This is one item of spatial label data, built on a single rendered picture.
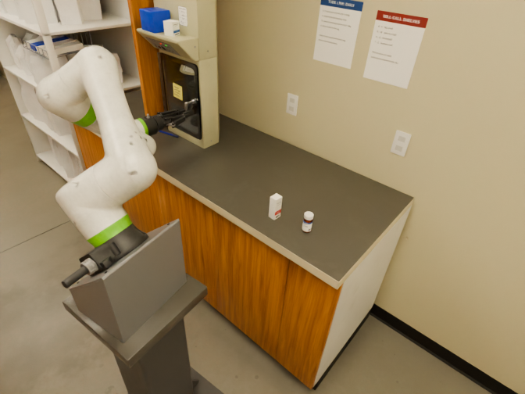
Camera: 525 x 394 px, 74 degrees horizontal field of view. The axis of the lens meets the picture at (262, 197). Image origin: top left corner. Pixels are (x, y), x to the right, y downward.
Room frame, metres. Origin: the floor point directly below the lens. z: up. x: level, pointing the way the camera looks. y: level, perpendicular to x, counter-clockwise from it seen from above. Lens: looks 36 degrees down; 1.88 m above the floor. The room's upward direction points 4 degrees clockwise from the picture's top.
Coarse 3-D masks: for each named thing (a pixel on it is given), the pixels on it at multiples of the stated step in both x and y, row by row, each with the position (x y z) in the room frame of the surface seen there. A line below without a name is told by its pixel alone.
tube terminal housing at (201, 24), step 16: (160, 0) 1.85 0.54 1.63; (176, 0) 1.78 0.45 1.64; (192, 0) 1.71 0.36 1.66; (208, 0) 1.74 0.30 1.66; (176, 16) 1.78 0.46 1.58; (192, 16) 1.71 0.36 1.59; (208, 16) 1.74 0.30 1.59; (192, 32) 1.71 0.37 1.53; (208, 32) 1.74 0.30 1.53; (208, 48) 1.73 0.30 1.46; (208, 64) 1.73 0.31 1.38; (208, 80) 1.73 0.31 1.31; (208, 96) 1.73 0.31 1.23; (208, 112) 1.72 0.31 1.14; (176, 128) 1.84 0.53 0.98; (208, 128) 1.72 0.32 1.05; (208, 144) 1.71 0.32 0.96
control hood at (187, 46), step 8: (144, 32) 1.76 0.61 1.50; (160, 40) 1.70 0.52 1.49; (168, 40) 1.64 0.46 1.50; (176, 40) 1.62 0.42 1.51; (184, 40) 1.63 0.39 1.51; (192, 40) 1.66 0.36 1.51; (176, 48) 1.67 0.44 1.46; (184, 48) 1.63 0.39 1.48; (192, 48) 1.66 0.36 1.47; (184, 56) 1.70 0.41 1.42; (192, 56) 1.66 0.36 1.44
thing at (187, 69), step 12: (168, 60) 1.83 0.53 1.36; (180, 60) 1.76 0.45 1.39; (168, 72) 1.83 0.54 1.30; (180, 72) 1.76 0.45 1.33; (192, 72) 1.71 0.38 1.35; (168, 84) 1.84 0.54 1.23; (180, 84) 1.77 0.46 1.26; (192, 84) 1.71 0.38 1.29; (168, 96) 1.85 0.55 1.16; (192, 96) 1.71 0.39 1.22; (168, 108) 1.86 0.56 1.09; (180, 108) 1.78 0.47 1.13; (192, 108) 1.72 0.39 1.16; (192, 120) 1.72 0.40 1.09; (192, 132) 1.73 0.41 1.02
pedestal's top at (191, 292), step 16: (192, 288) 0.74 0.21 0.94; (64, 304) 0.65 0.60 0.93; (176, 304) 0.68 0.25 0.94; (192, 304) 0.69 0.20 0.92; (80, 320) 0.61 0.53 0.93; (160, 320) 0.62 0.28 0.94; (176, 320) 0.63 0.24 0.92; (96, 336) 0.57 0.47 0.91; (112, 336) 0.55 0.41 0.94; (144, 336) 0.56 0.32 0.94; (160, 336) 0.58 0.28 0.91; (112, 352) 0.53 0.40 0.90; (128, 352) 0.51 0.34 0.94; (144, 352) 0.53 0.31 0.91
